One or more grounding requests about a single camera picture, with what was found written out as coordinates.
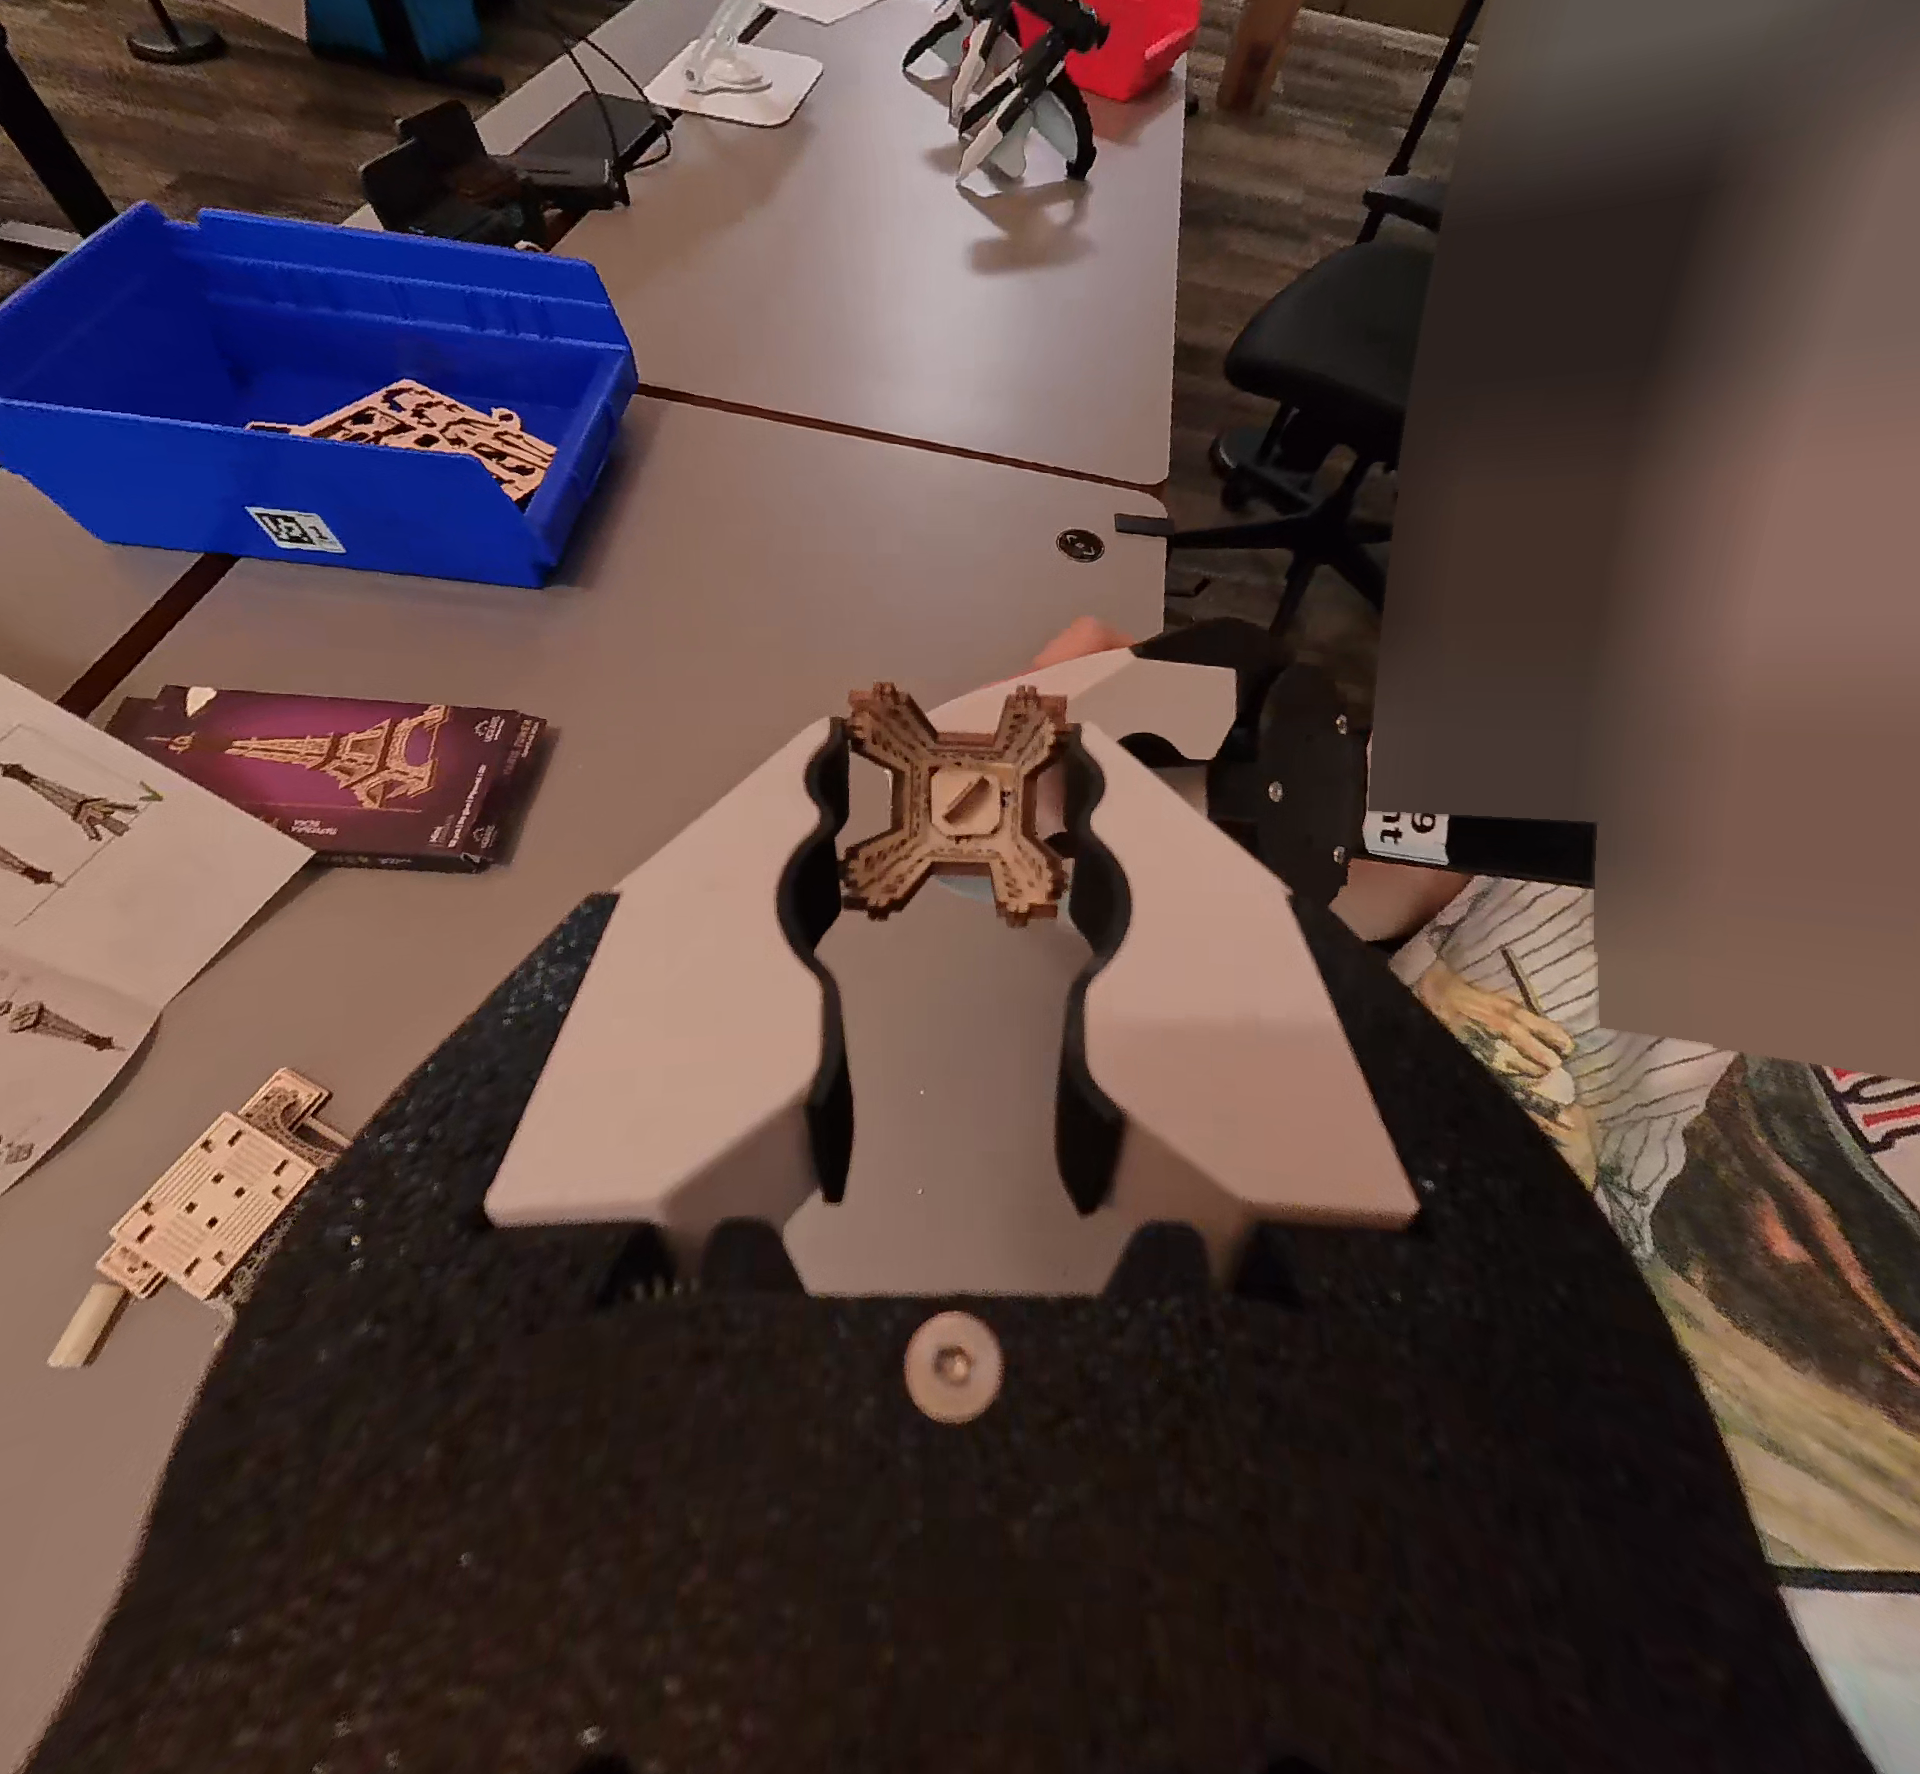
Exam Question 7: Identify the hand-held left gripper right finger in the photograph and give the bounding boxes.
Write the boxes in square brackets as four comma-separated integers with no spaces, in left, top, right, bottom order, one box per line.
[1054,725,1424,1234]

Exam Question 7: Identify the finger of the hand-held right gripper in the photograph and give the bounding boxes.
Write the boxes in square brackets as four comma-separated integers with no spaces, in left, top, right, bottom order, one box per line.
[1033,648,1255,770]

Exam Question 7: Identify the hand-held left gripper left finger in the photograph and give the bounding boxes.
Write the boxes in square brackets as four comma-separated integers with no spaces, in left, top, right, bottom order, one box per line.
[483,715,857,1228]

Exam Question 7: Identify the wooden tower model section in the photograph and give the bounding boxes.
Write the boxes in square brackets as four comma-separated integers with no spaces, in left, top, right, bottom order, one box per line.
[838,679,1085,927]

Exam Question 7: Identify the person's right forearm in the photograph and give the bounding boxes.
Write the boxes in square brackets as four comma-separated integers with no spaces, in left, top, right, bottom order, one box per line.
[1327,862,1472,946]

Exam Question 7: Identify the black office chair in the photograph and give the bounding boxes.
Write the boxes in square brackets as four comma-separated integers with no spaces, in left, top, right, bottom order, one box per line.
[1162,170,1451,635]

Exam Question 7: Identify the purple puzzle box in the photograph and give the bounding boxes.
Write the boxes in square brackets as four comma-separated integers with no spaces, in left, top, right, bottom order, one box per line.
[108,683,550,877]

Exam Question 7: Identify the wooden tower model base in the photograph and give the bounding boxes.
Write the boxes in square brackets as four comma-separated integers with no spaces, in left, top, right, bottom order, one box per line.
[92,1070,354,1303]

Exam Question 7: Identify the person's printed shirt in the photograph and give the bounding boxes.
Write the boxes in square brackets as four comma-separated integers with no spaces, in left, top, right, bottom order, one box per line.
[1387,875,1920,1774]

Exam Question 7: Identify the folded instruction sheet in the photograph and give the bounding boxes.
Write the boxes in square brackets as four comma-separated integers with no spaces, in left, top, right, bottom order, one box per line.
[0,670,318,1199]

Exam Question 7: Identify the spare hand-held gripper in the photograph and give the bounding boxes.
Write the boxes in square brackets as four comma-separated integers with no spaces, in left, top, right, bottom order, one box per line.
[956,0,1114,194]
[901,0,1083,129]

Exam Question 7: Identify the wooden parts sheet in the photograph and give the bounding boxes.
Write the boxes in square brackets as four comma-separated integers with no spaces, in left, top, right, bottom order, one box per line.
[246,379,562,512]

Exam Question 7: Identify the small pale stick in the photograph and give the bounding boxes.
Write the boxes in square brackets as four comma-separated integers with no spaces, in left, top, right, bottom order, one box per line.
[46,1280,134,1370]

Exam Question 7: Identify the red plastic bin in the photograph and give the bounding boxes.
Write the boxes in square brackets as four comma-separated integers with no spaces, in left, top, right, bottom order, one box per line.
[951,0,1208,104]

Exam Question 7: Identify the black flat device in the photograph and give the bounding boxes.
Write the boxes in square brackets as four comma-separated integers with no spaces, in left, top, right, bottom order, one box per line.
[503,94,678,213]

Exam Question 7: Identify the blue plastic bin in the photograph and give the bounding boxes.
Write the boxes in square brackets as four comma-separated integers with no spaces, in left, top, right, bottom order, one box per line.
[0,202,641,590]

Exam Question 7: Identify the black electronic device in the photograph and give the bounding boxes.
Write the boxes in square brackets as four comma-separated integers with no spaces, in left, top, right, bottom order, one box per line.
[361,98,550,249]

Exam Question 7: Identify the black cable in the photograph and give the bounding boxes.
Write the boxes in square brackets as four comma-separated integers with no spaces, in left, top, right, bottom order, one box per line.
[533,0,678,179]

